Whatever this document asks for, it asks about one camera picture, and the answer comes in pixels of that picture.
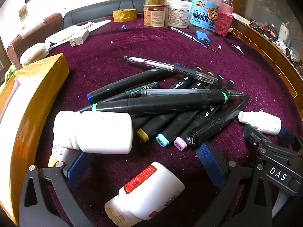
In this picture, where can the pale yellow-capped black marker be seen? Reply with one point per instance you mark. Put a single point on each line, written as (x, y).
(196, 85)

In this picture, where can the purple velvet tablecloth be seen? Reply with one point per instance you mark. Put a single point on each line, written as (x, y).
(118, 47)

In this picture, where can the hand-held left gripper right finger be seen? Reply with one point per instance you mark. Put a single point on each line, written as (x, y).
(210, 165)

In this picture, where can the white plastic tub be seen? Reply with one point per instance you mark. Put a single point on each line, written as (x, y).
(178, 14)

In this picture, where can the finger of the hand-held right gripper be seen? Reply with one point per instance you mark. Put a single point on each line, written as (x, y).
(252, 136)
(287, 137)

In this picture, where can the yellow tape roll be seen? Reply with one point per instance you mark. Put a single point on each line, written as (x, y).
(124, 15)

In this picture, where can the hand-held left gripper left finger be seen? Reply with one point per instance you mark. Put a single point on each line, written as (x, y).
(73, 170)

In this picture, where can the large white plastic bottle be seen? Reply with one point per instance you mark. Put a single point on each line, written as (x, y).
(94, 132)

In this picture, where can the pile of small hardware clutter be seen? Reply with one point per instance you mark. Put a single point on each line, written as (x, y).
(269, 32)

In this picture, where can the silver pen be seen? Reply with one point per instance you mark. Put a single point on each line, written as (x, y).
(182, 32)

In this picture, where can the cyan-capped black marker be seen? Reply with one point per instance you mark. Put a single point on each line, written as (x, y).
(175, 127)

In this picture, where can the gel pen with black grip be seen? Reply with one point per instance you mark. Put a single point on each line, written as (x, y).
(151, 62)

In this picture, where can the bottle in pink knitted sleeve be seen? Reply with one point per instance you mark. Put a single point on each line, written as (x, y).
(223, 19)

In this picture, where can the brown armchair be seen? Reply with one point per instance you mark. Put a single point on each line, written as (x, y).
(49, 20)

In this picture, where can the clear jar blue label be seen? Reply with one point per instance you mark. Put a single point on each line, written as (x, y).
(203, 14)

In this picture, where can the pink-capped black marker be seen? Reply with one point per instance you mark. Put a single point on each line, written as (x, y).
(189, 134)

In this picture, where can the small white bottle orange cap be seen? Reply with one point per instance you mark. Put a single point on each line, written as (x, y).
(59, 152)

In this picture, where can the white wrapped round bundle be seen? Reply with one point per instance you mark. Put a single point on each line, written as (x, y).
(33, 53)

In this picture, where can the glass jar orange label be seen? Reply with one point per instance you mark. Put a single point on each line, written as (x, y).
(155, 16)

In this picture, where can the white paper sheets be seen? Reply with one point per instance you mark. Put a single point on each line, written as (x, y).
(71, 32)

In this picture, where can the flat white box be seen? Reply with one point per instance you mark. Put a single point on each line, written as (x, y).
(241, 18)

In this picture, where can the white bottle with red label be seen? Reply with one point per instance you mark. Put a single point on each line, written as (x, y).
(146, 194)

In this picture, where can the yellow box with white lining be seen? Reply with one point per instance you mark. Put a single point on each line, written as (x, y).
(35, 113)

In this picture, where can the small white cardboard box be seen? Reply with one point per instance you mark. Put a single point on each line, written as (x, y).
(79, 39)

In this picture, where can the clear gel pen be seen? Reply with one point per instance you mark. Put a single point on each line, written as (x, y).
(177, 91)

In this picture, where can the blue-capped black marker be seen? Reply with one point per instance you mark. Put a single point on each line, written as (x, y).
(118, 86)

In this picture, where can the wooden table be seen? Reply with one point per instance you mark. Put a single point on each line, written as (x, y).
(272, 59)

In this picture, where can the green-capped black marker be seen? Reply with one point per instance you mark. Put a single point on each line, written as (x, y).
(165, 102)

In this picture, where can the gold wall plaque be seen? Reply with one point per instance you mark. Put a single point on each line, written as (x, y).
(23, 11)

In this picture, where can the black-capped black marker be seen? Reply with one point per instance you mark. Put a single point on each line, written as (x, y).
(213, 125)

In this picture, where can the dark green printed pen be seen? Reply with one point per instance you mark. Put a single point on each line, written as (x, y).
(135, 91)

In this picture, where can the black leather sofa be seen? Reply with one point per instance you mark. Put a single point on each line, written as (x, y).
(94, 11)

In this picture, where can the small plain white bottle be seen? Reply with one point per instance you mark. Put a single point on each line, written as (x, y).
(262, 123)

